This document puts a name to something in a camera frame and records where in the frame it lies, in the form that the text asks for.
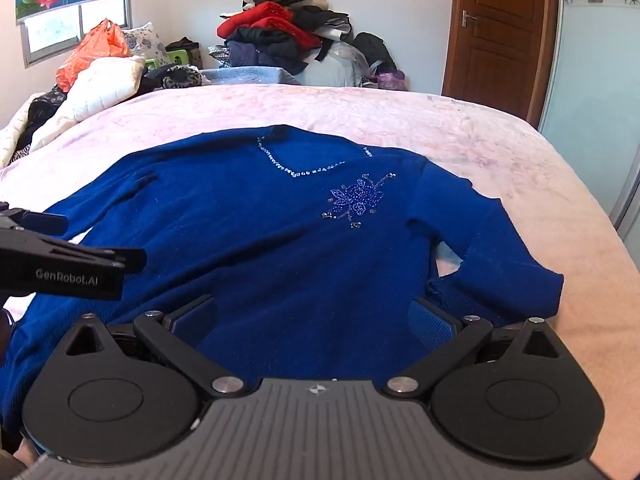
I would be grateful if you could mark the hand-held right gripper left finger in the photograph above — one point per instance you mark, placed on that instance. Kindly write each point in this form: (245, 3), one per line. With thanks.
(192, 321)

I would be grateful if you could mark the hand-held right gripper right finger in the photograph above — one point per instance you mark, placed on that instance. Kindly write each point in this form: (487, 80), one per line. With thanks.
(430, 324)

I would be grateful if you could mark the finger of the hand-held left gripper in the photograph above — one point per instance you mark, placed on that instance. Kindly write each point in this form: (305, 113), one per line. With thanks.
(45, 223)
(127, 259)

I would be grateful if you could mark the blue beaded sweater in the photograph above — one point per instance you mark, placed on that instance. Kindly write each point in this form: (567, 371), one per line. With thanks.
(280, 240)

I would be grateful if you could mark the pile of clothes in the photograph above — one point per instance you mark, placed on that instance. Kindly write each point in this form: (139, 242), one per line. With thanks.
(280, 25)

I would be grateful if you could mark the dark patterned cloth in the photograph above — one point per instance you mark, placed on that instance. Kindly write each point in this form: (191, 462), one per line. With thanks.
(42, 110)

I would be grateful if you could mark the white quilt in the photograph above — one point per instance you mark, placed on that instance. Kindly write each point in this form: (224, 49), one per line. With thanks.
(100, 85)

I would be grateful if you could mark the orange plastic bag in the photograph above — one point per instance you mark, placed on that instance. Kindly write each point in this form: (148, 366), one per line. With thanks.
(92, 47)

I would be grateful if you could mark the black floral cloth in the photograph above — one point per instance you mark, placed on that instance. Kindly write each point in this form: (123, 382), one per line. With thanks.
(175, 77)

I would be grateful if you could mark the window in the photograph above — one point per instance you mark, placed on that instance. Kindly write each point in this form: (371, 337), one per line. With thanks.
(55, 30)

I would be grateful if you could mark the pink bed blanket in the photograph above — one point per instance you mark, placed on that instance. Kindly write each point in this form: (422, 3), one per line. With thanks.
(500, 135)

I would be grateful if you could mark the grey floral pillow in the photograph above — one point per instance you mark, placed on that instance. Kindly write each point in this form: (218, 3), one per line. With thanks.
(145, 42)

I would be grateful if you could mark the green stool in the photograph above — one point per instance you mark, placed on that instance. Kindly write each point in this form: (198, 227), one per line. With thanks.
(177, 55)

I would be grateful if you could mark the light blue folded blanket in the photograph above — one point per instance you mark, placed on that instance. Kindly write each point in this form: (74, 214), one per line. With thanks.
(240, 75)

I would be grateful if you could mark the purple bag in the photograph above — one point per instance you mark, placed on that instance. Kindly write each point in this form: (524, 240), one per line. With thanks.
(390, 81)

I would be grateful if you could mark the pale blue bundle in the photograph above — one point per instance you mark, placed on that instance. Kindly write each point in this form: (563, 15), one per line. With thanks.
(325, 72)

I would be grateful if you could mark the brown wooden door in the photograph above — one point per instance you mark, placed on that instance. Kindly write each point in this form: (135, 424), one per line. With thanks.
(500, 60)

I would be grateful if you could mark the black bag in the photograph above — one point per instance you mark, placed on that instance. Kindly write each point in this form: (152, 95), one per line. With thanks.
(375, 52)

